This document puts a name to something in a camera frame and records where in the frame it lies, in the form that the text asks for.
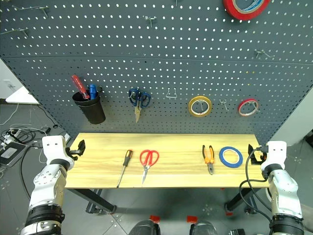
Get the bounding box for blue handled screwdriver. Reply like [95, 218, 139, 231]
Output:
[88, 84, 99, 101]

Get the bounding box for white power strip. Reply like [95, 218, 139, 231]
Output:
[0, 129, 20, 146]

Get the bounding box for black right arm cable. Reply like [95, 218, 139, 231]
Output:
[239, 145, 273, 221]

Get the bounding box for blue white tape roll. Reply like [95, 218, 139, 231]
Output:
[232, 0, 265, 13]

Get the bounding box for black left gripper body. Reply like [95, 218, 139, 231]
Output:
[65, 147, 81, 162]

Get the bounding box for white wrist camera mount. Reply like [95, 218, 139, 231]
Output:
[260, 141, 288, 172]
[42, 135, 74, 167]

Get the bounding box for white side table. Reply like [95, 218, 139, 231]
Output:
[5, 85, 40, 106]

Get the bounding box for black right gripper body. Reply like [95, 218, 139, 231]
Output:
[253, 146, 268, 165]

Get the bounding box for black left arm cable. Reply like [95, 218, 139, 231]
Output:
[20, 143, 44, 199]

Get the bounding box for small red tape roll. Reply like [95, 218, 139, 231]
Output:
[238, 98, 260, 118]

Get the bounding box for wire loop pegboard hook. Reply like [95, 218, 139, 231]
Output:
[165, 87, 179, 99]

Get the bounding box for black orange handled screwdriver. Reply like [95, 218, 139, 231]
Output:
[116, 149, 134, 189]

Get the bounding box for red handled screwdriver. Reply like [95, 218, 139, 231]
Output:
[70, 74, 91, 100]

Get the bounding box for yellow tape roll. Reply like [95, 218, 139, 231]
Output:
[187, 95, 213, 118]

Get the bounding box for long metal pegboard hook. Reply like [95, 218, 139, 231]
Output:
[0, 27, 30, 38]
[253, 49, 276, 60]
[11, 4, 50, 18]

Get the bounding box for grey flat box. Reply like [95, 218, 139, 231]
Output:
[0, 141, 28, 167]

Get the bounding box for black plastic cup holder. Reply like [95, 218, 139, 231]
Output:
[71, 89, 107, 125]

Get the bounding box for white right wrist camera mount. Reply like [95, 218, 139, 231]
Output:
[260, 141, 288, 172]

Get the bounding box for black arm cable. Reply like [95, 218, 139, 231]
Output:
[239, 145, 273, 221]
[20, 143, 44, 199]

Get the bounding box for black table leg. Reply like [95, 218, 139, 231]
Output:
[224, 188, 260, 214]
[64, 188, 117, 215]

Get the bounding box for dark rounded shape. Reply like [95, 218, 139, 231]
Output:
[190, 220, 219, 235]
[128, 219, 161, 235]

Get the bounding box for large red tape roll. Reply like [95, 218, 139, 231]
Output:
[222, 0, 271, 21]

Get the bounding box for blue handled shears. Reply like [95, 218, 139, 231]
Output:
[128, 87, 152, 123]

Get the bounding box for orange handled pliers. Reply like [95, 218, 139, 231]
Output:
[201, 144, 216, 176]

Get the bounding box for red handled scissors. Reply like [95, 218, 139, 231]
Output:
[139, 149, 160, 185]

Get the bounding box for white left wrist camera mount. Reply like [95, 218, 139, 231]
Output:
[42, 135, 74, 167]

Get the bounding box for grey pegboard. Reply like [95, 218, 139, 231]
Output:
[0, 0, 313, 148]

